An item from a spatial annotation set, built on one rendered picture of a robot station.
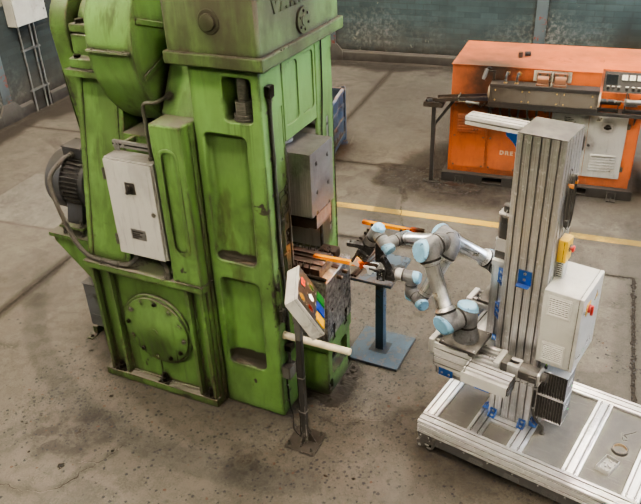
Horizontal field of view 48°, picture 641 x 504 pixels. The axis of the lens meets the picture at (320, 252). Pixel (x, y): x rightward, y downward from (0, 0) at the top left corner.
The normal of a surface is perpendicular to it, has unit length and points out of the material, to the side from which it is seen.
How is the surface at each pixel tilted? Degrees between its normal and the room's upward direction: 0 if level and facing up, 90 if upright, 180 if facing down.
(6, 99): 90
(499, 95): 90
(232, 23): 90
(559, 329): 90
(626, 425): 0
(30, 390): 0
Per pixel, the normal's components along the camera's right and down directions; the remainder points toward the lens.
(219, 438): -0.04, -0.86
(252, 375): -0.43, 0.47
